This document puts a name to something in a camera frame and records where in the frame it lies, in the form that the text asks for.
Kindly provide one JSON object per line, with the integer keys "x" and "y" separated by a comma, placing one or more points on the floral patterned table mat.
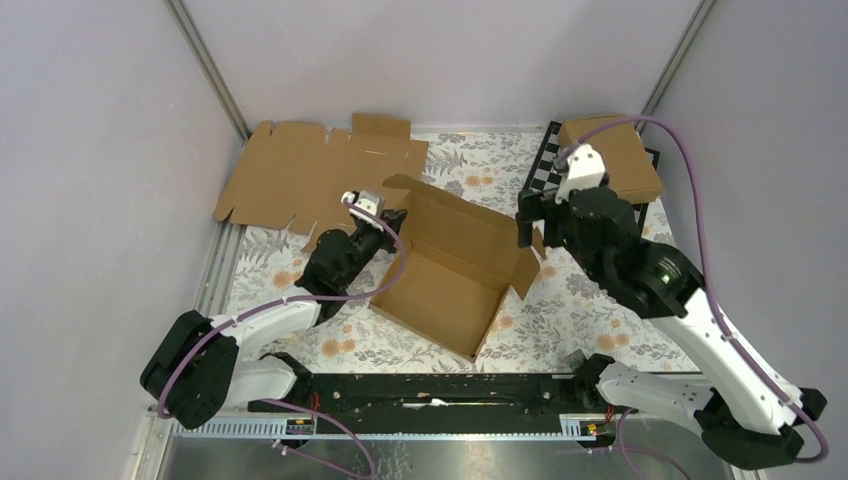
{"x": 563, "y": 312}

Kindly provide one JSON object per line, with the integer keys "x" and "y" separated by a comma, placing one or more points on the black white chessboard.
{"x": 542, "y": 175}

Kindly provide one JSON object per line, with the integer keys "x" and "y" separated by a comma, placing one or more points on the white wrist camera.
{"x": 365, "y": 207}
{"x": 581, "y": 167}

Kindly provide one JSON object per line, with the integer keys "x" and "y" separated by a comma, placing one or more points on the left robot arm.
{"x": 204, "y": 364}

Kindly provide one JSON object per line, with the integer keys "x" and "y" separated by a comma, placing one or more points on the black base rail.
{"x": 451, "y": 404}

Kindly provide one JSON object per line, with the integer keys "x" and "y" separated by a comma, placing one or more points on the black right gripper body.
{"x": 576, "y": 250}

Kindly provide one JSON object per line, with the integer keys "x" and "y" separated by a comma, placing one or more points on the flat cardboard sheet stack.
{"x": 292, "y": 175}

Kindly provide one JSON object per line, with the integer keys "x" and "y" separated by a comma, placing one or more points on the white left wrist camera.
{"x": 365, "y": 207}

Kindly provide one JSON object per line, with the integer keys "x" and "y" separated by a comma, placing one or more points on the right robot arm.
{"x": 745, "y": 412}

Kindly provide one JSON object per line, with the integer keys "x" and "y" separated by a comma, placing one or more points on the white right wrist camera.
{"x": 581, "y": 167}

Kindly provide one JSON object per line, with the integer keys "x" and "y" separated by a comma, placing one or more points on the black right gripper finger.
{"x": 525, "y": 230}
{"x": 534, "y": 204}

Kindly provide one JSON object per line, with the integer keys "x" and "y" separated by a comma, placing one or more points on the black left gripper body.
{"x": 367, "y": 243}

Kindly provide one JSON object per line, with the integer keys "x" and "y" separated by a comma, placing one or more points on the closed brown cardboard box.
{"x": 629, "y": 166}

